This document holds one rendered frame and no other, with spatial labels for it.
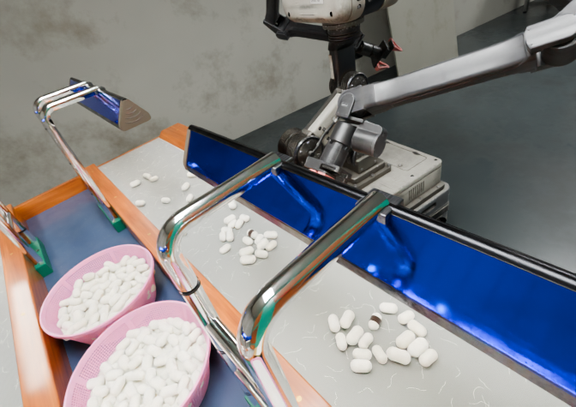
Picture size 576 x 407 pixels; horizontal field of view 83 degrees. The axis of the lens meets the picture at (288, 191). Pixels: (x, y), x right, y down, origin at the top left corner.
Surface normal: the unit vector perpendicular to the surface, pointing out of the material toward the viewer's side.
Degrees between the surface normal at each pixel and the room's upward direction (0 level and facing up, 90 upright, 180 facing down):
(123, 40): 90
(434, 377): 0
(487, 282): 58
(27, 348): 0
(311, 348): 0
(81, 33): 90
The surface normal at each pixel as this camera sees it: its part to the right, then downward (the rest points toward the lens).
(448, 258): -0.72, 0.02
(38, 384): -0.21, -0.79
